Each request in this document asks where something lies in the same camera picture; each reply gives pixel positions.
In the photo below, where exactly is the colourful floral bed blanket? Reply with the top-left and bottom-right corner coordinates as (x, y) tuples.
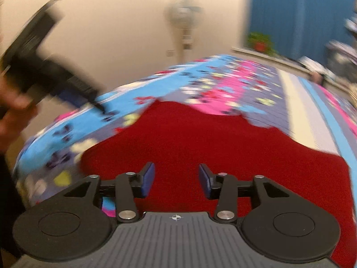
(13, 54), (356, 207)

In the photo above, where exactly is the potted green plant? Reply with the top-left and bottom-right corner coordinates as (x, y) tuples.
(247, 32), (276, 56)

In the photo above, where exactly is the person's left hand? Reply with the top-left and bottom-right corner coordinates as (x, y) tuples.
(1, 76), (38, 154)

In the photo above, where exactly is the pile of white clothes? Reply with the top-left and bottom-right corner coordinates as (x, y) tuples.
(298, 16), (356, 88)

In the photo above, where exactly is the red knitted sweater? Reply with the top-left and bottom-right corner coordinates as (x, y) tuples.
(80, 101), (356, 267)

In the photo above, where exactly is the white standing fan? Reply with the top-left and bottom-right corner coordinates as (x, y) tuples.
(165, 0), (203, 64)

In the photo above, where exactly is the blue window curtain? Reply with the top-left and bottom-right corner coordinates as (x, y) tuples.
(247, 0), (355, 64)

